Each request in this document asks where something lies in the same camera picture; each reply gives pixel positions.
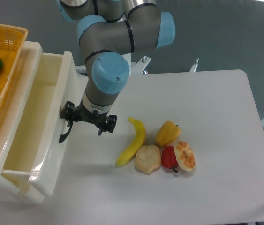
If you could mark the yellow bell pepper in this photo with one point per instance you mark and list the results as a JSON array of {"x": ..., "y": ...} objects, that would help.
[{"x": 168, "y": 132}]

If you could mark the white plastic drawer cabinet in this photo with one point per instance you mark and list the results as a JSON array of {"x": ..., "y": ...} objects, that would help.
[{"x": 12, "y": 110}]

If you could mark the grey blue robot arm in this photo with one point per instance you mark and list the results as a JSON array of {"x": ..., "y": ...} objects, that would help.
[{"x": 106, "y": 31}]

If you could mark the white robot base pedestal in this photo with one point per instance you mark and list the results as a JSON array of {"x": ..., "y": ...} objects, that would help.
[{"x": 136, "y": 68}]

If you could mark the red bell pepper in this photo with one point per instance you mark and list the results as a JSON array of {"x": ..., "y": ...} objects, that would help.
[{"x": 168, "y": 158}]

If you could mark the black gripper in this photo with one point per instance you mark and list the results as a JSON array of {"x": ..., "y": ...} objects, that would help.
[{"x": 90, "y": 113}]

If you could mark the glazed donut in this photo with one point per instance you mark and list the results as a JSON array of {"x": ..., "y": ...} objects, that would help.
[{"x": 184, "y": 156}]

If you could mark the yellow banana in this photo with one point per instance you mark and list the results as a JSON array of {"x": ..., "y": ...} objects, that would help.
[{"x": 129, "y": 153}]

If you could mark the round bread roll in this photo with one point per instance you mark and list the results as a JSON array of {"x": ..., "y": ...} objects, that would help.
[{"x": 148, "y": 159}]

